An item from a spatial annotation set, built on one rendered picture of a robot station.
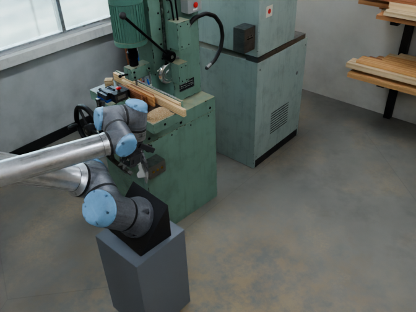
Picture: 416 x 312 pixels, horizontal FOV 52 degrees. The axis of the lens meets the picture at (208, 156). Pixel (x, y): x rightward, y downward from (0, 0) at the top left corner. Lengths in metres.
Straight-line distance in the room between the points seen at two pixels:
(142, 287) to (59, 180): 0.62
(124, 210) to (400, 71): 2.47
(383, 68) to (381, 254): 1.51
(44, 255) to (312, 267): 1.64
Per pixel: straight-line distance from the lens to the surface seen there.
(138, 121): 1.74
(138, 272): 1.95
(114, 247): 2.02
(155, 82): 2.64
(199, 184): 2.85
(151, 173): 2.36
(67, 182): 1.83
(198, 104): 2.53
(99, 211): 1.79
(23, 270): 2.85
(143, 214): 1.90
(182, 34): 2.34
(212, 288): 2.51
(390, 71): 3.61
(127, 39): 2.28
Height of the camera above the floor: 1.99
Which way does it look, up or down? 35 degrees down
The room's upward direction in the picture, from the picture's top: 2 degrees counter-clockwise
